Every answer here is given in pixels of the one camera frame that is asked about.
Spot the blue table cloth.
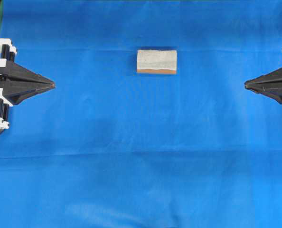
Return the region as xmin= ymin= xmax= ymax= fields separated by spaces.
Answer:
xmin=0 ymin=0 xmax=282 ymax=228

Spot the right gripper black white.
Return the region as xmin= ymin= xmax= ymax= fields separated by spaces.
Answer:
xmin=244 ymin=67 xmax=282 ymax=105

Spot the white and tan sponge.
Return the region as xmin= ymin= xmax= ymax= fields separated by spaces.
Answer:
xmin=136 ymin=49 xmax=177 ymax=75

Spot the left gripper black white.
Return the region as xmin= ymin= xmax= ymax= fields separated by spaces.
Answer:
xmin=0 ymin=38 xmax=55 ymax=130

